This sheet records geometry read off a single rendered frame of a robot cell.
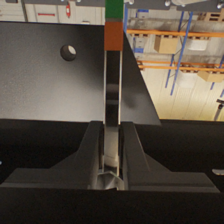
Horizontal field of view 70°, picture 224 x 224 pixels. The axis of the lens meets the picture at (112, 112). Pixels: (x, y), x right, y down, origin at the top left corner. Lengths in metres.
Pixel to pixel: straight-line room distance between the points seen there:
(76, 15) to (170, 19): 4.67
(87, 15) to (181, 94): 7.01
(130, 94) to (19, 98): 0.13
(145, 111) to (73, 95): 0.09
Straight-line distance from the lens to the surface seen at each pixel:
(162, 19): 9.49
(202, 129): 0.26
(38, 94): 0.21
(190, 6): 1.18
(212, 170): 0.27
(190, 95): 11.21
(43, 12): 9.77
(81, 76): 0.19
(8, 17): 10.53
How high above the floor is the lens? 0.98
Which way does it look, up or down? 31 degrees up
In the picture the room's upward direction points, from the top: 177 degrees counter-clockwise
